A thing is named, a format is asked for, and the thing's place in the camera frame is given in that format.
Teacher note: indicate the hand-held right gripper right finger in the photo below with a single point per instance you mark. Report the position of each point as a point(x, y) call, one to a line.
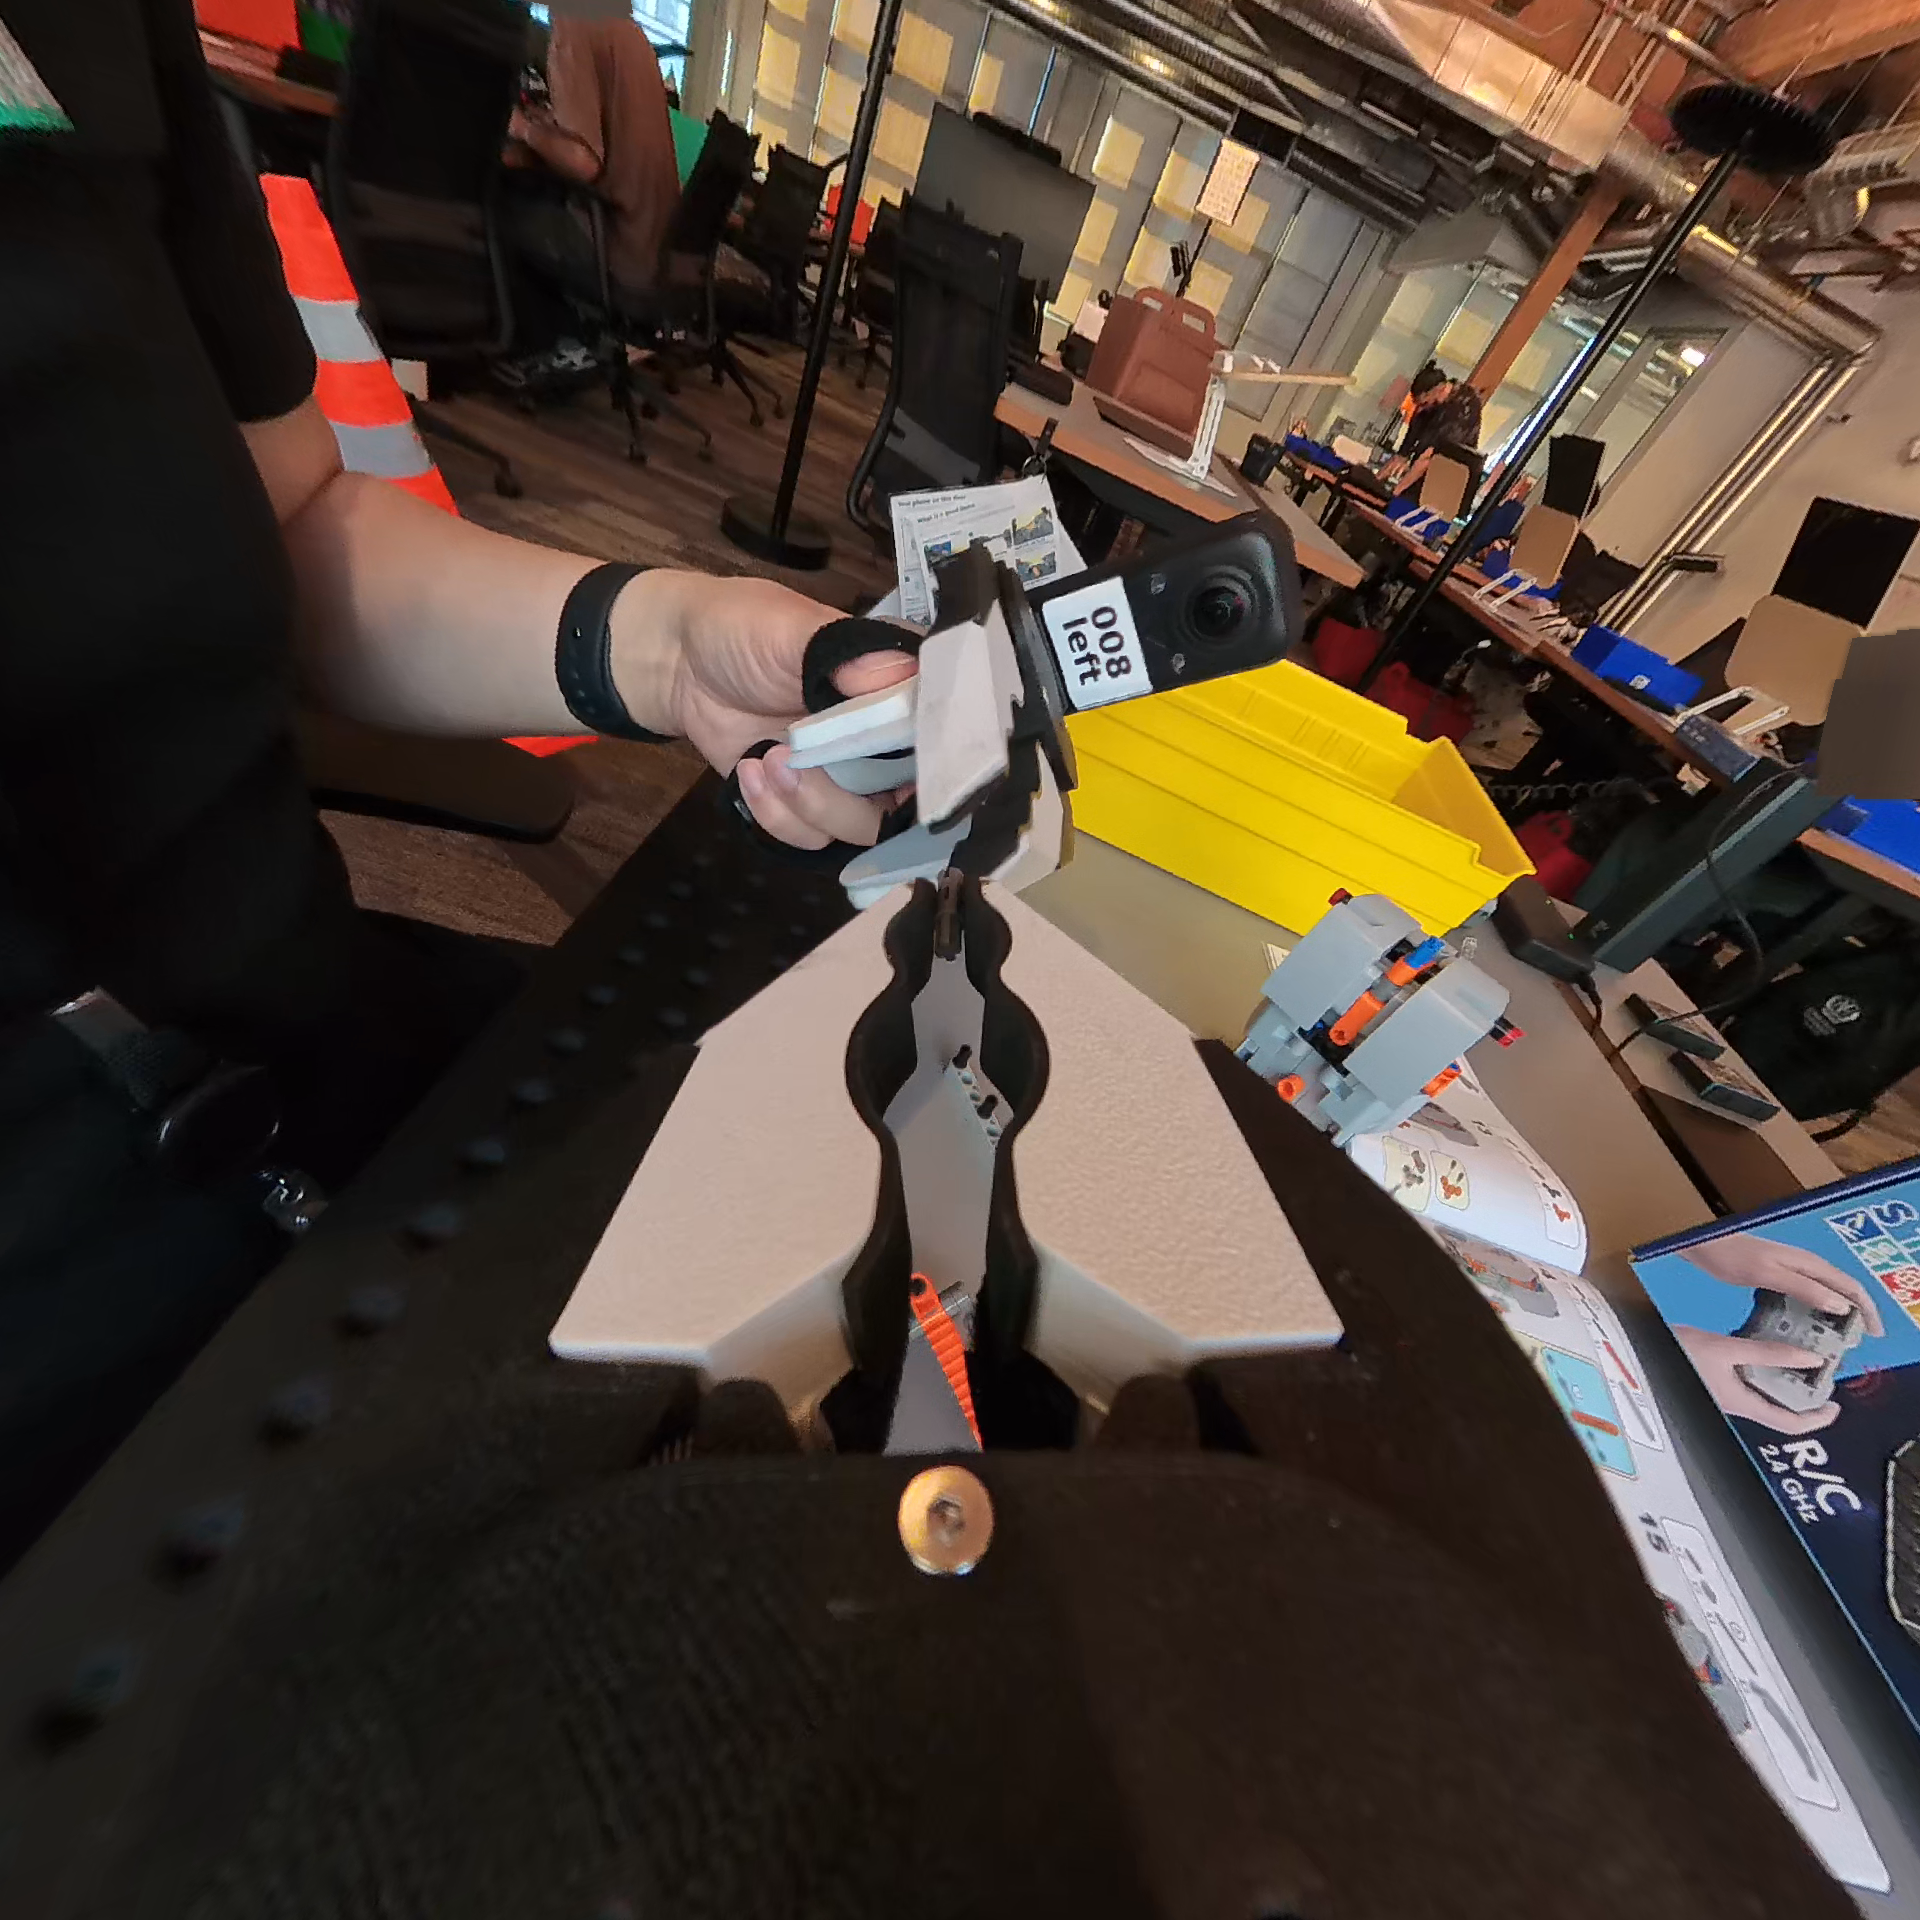
point(1171, 1200)

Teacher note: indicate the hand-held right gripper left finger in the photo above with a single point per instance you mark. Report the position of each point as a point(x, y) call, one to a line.
point(720, 1200)

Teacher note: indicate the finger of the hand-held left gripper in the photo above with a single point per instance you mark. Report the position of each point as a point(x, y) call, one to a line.
point(1035, 839)
point(968, 720)

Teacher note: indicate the orange toy beam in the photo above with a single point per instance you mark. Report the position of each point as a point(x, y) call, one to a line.
point(937, 1319)

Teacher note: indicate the person's left forearm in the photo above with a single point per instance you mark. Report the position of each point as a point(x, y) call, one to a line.
point(434, 599)

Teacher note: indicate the background desk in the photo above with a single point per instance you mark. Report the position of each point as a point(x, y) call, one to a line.
point(1276, 525)

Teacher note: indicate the grey desk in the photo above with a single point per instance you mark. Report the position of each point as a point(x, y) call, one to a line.
point(1588, 1110)

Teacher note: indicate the person's left hand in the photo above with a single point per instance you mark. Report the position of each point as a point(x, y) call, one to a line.
point(734, 674)

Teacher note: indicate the brown bag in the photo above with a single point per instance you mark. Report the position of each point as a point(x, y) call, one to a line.
point(1147, 369)

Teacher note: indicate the printed paper sheet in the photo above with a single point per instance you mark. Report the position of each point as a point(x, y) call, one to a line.
point(991, 517)

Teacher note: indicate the yellow storage bin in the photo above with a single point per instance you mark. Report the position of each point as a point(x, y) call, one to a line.
point(1276, 796)

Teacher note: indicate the black perforated board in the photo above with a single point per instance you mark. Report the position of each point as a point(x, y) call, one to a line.
point(600, 961)

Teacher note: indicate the grey toy robot model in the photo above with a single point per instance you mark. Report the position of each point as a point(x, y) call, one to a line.
point(1394, 1036)

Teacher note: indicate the black office chair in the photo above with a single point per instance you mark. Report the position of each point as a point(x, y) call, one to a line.
point(420, 194)
point(937, 345)
point(728, 225)

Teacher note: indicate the black wristband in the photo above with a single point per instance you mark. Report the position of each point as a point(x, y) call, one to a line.
point(593, 662)

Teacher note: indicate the black monitor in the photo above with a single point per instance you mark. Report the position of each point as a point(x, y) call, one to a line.
point(1710, 870)
point(1003, 194)

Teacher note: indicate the instruction booklet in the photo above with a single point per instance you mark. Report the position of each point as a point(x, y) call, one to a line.
point(1576, 1335)

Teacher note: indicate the black power adapter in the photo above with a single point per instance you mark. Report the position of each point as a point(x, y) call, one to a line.
point(1546, 932)

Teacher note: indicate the blue storage bin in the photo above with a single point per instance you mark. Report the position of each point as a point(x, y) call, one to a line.
point(1634, 668)

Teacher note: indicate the black pole stand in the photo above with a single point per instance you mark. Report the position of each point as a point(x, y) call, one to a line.
point(839, 255)

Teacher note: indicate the black remote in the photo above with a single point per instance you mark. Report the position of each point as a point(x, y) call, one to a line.
point(1676, 1028)
point(1722, 1087)

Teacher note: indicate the blue robot kit box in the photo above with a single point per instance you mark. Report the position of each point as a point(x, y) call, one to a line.
point(1800, 1425)

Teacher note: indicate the black backpack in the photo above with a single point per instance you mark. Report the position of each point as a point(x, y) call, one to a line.
point(1830, 1036)

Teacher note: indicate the black pole with round top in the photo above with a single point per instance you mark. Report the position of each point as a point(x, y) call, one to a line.
point(1756, 113)

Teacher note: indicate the orange traffic cone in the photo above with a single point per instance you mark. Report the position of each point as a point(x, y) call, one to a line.
point(338, 345)

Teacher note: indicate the person's torso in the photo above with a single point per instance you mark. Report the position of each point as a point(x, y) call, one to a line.
point(119, 599)

